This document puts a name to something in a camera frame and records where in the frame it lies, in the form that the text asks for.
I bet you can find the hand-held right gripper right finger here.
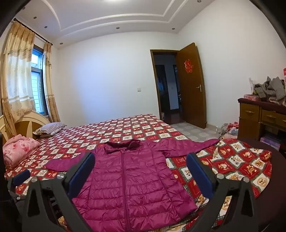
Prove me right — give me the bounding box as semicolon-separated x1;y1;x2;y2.
186;152;260;232

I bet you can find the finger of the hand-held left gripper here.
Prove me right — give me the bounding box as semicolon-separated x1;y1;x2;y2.
8;169;32;201

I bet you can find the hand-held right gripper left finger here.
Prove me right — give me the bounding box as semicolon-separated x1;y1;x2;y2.
22;152;96;232

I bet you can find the magenta puffer jacket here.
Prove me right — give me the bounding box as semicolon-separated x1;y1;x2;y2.
46;138;220;230

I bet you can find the clothes pile on floor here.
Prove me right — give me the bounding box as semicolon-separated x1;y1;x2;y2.
218;122;239;140

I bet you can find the pile of grey clothes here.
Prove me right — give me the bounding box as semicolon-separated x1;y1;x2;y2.
252;76;286;105

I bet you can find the pink floral folded quilt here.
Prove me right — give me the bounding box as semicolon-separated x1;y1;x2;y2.
3;134;41;169

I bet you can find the wooden bed headboard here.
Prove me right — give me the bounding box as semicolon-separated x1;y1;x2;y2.
0;111;51;139

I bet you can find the striped pillow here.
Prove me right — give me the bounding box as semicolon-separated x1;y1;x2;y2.
33;122;67;137

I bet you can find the red checked printed bedspread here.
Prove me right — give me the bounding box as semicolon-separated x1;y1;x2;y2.
3;114;273;232

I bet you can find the wooden desk with drawers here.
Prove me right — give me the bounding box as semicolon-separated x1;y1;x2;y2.
237;98;286;143

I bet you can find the window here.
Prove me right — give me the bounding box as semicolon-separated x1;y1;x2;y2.
30;45;48;116

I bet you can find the purple box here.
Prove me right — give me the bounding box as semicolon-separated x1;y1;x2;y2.
260;134;281;151

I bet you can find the narrow beige floral curtain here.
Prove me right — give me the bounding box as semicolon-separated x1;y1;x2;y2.
43;42;61;122

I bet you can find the brown wooden door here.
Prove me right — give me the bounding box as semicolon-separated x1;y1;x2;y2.
175;43;207;129

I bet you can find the wide beige floral curtain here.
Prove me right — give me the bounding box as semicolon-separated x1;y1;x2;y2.
0;21;36;139

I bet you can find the white plastic bag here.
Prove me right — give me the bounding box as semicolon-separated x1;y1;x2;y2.
248;77;257;92

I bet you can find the red paper door decoration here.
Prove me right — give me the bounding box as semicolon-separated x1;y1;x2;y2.
183;58;194;74

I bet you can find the dark curtain rod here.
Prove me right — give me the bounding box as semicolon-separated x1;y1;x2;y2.
13;19;53;46

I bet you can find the brown door frame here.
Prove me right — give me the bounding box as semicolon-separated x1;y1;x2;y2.
150;49;179;125

